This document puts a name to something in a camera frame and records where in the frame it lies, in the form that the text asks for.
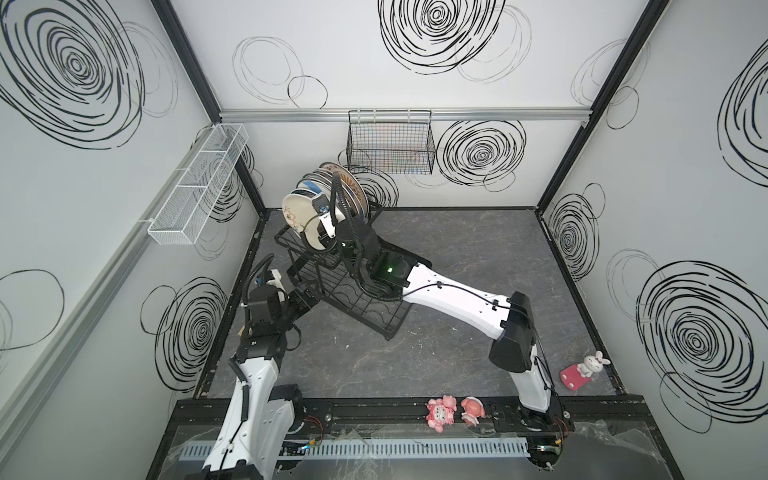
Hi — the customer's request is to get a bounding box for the orange sunburst plate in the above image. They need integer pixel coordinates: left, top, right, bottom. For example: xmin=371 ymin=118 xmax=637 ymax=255
xmin=320 ymin=162 xmax=370 ymax=218

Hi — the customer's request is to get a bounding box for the cream floral plate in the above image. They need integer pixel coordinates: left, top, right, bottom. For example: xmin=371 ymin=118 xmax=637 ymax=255
xmin=282 ymin=187 xmax=336 ymax=252

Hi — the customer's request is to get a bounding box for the green red rimmed plate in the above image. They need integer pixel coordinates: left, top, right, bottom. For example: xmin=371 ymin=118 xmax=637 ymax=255
xmin=297 ymin=180 xmax=328 ymax=194

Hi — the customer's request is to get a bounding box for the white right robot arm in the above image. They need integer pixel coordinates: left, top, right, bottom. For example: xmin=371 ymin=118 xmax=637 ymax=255
xmin=310 ymin=174 xmax=559 ymax=432

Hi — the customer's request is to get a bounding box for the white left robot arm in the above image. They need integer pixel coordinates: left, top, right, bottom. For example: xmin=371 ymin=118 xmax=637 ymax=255
xmin=186 ymin=254 xmax=319 ymax=479

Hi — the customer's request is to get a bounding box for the pink plush doll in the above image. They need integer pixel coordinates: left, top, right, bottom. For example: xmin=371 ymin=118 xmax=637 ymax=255
xmin=426 ymin=395 xmax=457 ymax=433

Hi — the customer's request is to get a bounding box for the pink round figurine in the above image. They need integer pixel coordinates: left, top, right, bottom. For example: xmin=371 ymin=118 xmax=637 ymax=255
xmin=460 ymin=396 xmax=486 ymax=427

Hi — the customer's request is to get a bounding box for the white rabbit figurine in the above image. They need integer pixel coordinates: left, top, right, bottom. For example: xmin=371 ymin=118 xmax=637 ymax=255
xmin=577 ymin=350 xmax=611 ymax=378

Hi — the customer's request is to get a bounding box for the black wire dish rack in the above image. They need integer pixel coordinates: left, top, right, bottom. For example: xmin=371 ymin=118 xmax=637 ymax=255
xmin=274 ymin=206 xmax=433 ymax=341

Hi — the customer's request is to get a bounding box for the black wire wall basket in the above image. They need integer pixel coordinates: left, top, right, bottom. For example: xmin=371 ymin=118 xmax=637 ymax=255
xmin=345 ymin=109 xmax=437 ymax=175

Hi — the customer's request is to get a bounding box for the white mesh wall shelf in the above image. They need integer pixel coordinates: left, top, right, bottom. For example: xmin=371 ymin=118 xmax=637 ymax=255
xmin=147 ymin=123 xmax=249 ymax=246

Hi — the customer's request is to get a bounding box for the white slotted cable duct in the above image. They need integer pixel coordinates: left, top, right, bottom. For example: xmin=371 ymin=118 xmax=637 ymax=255
xmin=179 ymin=436 xmax=532 ymax=462

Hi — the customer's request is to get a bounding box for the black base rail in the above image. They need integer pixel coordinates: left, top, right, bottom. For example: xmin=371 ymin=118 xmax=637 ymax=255
xmin=166 ymin=395 xmax=654 ymax=440

